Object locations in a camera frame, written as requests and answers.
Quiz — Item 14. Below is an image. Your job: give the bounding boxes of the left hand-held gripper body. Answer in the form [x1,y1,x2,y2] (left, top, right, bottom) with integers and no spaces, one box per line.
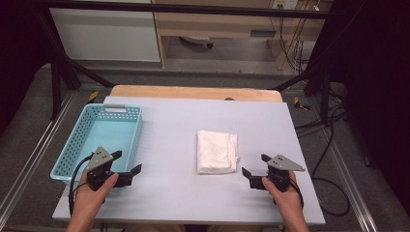
[85,146,133,192]

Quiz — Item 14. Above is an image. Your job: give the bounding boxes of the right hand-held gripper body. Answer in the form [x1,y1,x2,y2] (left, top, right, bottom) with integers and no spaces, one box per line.
[249,154,307,193]

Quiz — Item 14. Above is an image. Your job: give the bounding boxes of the light blue perforated plastic basket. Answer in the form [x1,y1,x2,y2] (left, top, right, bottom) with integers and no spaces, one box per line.
[49,102,145,186]

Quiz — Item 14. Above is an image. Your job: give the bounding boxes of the white cloth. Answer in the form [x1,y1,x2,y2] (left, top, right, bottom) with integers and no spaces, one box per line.
[195,130,242,176]

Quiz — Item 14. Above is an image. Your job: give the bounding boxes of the person's right hand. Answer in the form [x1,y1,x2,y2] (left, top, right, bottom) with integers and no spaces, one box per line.
[261,170,305,211]

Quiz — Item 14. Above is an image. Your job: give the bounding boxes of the person's left hand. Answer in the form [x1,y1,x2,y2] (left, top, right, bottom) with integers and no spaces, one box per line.
[72,172,120,211]

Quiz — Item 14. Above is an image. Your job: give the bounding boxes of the black metal stand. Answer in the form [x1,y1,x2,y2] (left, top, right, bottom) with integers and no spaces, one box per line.
[34,9,116,121]
[271,0,368,128]

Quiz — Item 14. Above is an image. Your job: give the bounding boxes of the wooden table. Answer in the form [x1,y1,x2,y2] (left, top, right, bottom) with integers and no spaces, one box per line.
[108,84,284,103]

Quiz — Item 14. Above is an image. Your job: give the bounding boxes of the white cabinet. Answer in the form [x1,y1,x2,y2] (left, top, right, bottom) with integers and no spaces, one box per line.
[49,7,161,63]

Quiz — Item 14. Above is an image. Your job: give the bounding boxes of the dark curtain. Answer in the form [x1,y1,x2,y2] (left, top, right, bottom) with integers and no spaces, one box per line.
[317,0,410,207]
[0,0,54,136]

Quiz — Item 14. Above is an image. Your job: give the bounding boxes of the round white floor device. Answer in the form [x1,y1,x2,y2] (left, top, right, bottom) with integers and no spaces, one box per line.
[179,35,215,49]

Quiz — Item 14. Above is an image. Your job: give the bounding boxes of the white power strip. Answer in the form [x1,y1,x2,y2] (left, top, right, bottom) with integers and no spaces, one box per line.
[271,0,300,11]

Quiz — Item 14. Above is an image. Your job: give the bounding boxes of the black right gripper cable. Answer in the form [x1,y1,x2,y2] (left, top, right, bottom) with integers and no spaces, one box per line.
[289,178,306,209]

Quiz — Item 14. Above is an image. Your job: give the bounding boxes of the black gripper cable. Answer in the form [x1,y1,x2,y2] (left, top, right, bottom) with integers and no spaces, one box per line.
[289,178,306,209]
[68,154,95,218]

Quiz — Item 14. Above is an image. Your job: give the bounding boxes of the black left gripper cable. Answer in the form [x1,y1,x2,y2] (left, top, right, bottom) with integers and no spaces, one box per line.
[68,154,95,218]

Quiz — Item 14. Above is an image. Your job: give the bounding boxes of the black floor cable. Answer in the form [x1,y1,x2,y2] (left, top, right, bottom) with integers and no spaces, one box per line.
[294,105,352,218]

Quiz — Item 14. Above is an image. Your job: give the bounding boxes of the aluminium floor rail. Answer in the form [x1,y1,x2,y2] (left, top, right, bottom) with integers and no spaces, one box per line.
[0,92,77,220]
[322,128,379,232]

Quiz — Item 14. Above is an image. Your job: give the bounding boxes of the hanging desk cables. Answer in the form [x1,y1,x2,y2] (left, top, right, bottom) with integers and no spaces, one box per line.
[270,0,323,75]

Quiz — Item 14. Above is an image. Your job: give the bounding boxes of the black horizontal frame bar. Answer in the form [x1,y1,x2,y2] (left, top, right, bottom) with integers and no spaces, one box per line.
[41,0,331,20]

